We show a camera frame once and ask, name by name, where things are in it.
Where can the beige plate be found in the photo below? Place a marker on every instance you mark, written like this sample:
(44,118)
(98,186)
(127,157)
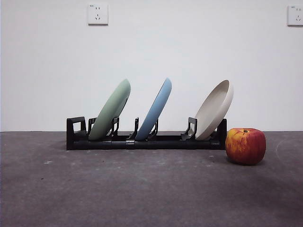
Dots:
(213,113)

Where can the blue plate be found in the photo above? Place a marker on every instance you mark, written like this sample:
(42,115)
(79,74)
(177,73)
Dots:
(154,113)

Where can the red yellow apple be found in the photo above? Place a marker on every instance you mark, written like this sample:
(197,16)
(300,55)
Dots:
(246,146)

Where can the white wall socket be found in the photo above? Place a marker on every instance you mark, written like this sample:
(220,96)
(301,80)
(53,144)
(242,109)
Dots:
(98,14)
(296,15)

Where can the green plate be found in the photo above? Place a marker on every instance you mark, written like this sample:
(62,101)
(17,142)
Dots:
(106,113)

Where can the black plate rack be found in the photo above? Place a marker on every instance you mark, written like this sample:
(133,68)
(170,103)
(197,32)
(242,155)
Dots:
(165,144)

